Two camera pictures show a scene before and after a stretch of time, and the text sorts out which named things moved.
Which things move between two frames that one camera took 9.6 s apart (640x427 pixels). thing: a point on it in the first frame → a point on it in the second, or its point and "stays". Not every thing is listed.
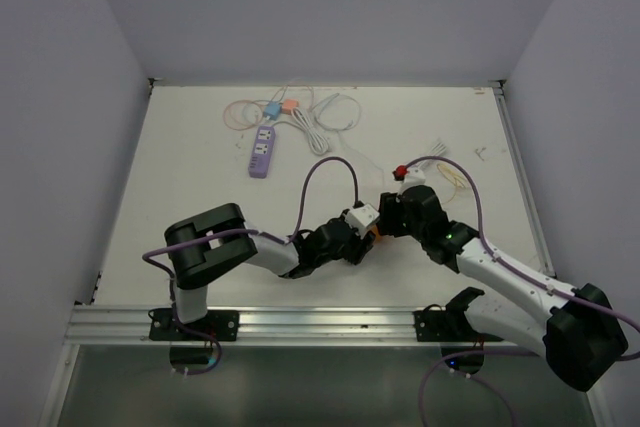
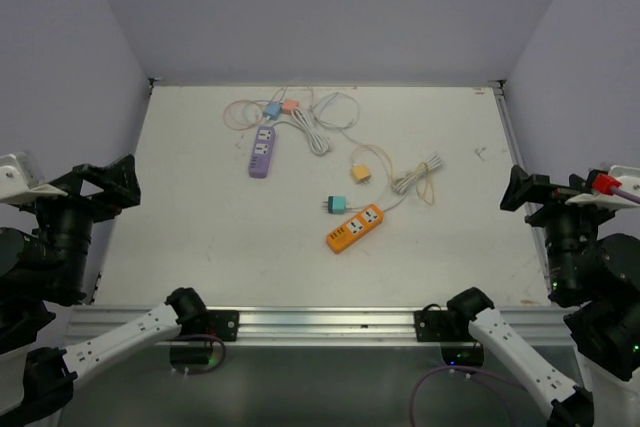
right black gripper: [389, 205] → [523, 184]
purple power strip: [262, 151] stays
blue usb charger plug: [272, 111] stays
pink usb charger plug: [288, 105] stays
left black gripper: [364, 245] → [119, 182]
